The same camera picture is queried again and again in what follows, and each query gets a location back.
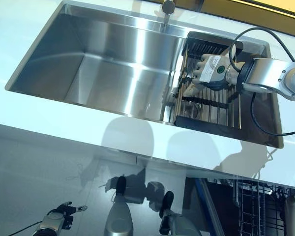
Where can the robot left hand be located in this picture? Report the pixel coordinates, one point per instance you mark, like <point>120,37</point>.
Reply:
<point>65,210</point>

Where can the yellow window black frame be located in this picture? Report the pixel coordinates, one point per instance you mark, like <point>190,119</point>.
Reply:
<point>260,14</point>

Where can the chrome kitchen faucet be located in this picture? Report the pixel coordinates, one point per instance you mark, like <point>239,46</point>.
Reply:
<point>168,7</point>

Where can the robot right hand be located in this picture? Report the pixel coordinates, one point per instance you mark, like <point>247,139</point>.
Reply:
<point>214,71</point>

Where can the stainless steel sink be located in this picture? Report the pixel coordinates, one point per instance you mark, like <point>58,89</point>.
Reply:
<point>100,61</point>

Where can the black dish drying rack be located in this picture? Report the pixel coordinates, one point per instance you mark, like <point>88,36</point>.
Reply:
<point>204,39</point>

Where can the robot left leg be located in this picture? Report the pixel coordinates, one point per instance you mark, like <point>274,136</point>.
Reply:
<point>119,216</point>

